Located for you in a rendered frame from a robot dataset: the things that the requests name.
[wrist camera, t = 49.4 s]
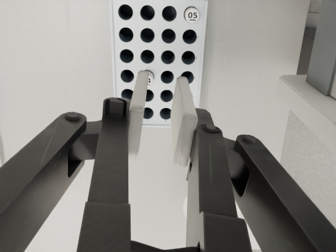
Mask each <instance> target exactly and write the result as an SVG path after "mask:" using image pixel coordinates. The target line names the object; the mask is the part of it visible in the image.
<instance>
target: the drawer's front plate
mask: <svg viewBox="0 0 336 252"><path fill-rule="evenodd" d="M306 78H307V75H282V76H280V77H279V81H278V87H277V93H276V95H277V96H278V97H279V98H280V99H281V100H282V101H283V102H284V104H285V105H286V106H287V107H288V108H289V109H290V110H291V111H292V112H293V113H294V114H295V115H296V116H297V117H298V118H299V119H300V120H301V121H302V122H303V123H304V124H305V125H306V126H307V127H308V128H309V129H310V130H311V131H312V132H313V133H314V134H315V135H316V136H317V137H318V138H319V139H320V140H321V141H322V142H323V143H324V144H325V145H326V146H327V147H328V148H329V149H330V150H331V151H332V152H333V153H334V154H335V155H336V99H335V98H334V97H332V96H331V95H330V96H326V95H325V94H323V93H322V92H321V91H319V90H318V89H316V88H315V87H314V86H312V85H311V84H309V83H308V82H307V81H306Z"/></svg>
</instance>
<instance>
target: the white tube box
mask: <svg viewBox="0 0 336 252"><path fill-rule="evenodd" d="M188 7H193V8H195V9H197V10H198V12H199V14H200V17H199V20H198V21H197V22H196V23H194V24H192V23H188V22H187V21H186V19H185V16H184V12H185V10H186V8H188ZM207 11H208V0H109V19H110V40H111V60H112V80H113V97H115V98H124V99H132V96H133V92H134V88H135V84H136V79H137V75H138V72H140V70H141V71H145V70H149V71H151V72H152V73H153V78H154V79H153V84H152V85H151V86H150V87H148V88H147V92H146V100H145V107H144V115H143V122H142V128H172V125H171V109H172V103H173V98H174V92H175V87H176V81H177V78H178V77H179V76H181V77H186V79H188V83H189V87H190V91H191V95H192V99H193V103H194V106H195V108H199V107H200V95H201V83H202V71H203V59H204V47H205V35H206V23H207Z"/></svg>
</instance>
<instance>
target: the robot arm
mask: <svg viewBox="0 0 336 252"><path fill-rule="evenodd" d="M148 80H149V73H148V72H147V71H144V70H140V71H138V74H137V78H136V82H135V86H134V90H133V94H132V98H131V99H127V98H120V97H108V98H106V99H104V100H103V109H102V119H101V120H98V121H87V117H86V116H85V115H84V114H82V113H78V112H74V111H72V112H66V113H63V114H61V115H59V116H58V117H57V118H56V119H55V120H54V121H53V122H51V123H50V124H49V125H48V126H47V127H46V128H45V129H43V130H42V131H41V132H40V133H39V134H38V135H37V136H35V137H34V138H33V139H32V140H31V141H30V142H29V143H27V144H26V145H25V146H24V147H23V148H22V149H21V150H19V151H18V152H17V153H16V154H15V155H14V156H12V157H11V158H10V159H9V160H8V161H7V162H6V163H4V164H3V165H2V166H1V167H0V252H25V250H26V249H27V247H28V246H29V244H30V243H31V241H32V240H33V238H34V237H35V236H36V234H37V233H38V231H39V230H40V228H41V227H42V225H43V224H44V223H45V221H46V220H47V218H48V217H49V215H50V214H51V212H52V211H53V210H54V208H55V207H56V205H57V204H58V202H59V201H60V199H61V198H62V196H63V195H64V194H65V192H66V191H67V189H68V188H69V186H70V185H71V183H72V182H73V181H74V179H75V178H76V176H77V175H78V173H79V172H80V170H81V169H82V168H83V166H84V164H85V160H94V165H93V170H92V176H91V182H90V187H89V193H88V199H87V201H86V202H85V206H84V211H83V217H82V222H81V228H80V233H79V239H78V244H77V250H76V252H253V251H252V246H251V241H250V237H249V232H248V227H249V228H250V230H251V232H252V234H253V236H254V238H255V240H256V242H257V244H258V246H259V247H260V249H261V251H262V252H336V228H335V227H334V226H333V225H332V223H331V222H330V221H329V220H328V219H327V218H326V216H325V215H324V214H323V213H322V212H321V211H320V209H319V208H318V207H317V206H316V205H315V204H314V202H313V201H312V200H311V199H310V198H309V197H308V195H307V194H306V193H305V192H304V191H303V190H302V188H301V187H300V186H299V185H298V184H297V183H296V181H295V180H294V179H293V178H292V177H291V176H290V174H289V173H288V172H287V171H286V170H285V169H284V167H283V166H282V165H281V164H280V163H279V162H278V160H277V159H276V158H275V157H274V156H273V155H272V153H271V152H270V151H269V150H268V149H267V148H266V146H265V145H264V144H263V143H262V142H261V141H260V140H259V139H258V138H256V137H254V136H251V135H249V134H248V135H247V134H240V135H238V136H237V137H236V141H235V140H232V139H228V138H225V137H223V132H222V130H221V129H220V128H218V127H217V126H215V125H214V122H213V119H212V117H211V114H210V112H208V111H207V110H206V109H202V108H195V105H194V101H193V97H192V93H191V90H190V86H189V82H188V79H187V77H184V76H179V77H177V79H176V84H175V90H174V95H173V101H172V107H171V112H170V117H171V132H172V147H173V162H174V165H175V167H179V168H186V167H188V164H189V167H188V172H187V176H186V181H188V188H187V216H186V245H185V247H182V248H173V249H160V248H157V247H153V246H150V245H147V244H144V243H141V242H138V241H134V240H131V204H130V203H129V161H130V162H135V161H136V160H138V155H139V148H140V140H141V133H142V126H143V118H144V111H145V103H146V95H147V88H148ZM189 160H190V163H189ZM236 204H237V206H238V207H239V209H240V211H241V213H242V215H243V217H244V219H243V218H239V217H238V213H237V208H236ZM247 225H248V227H247Z"/></svg>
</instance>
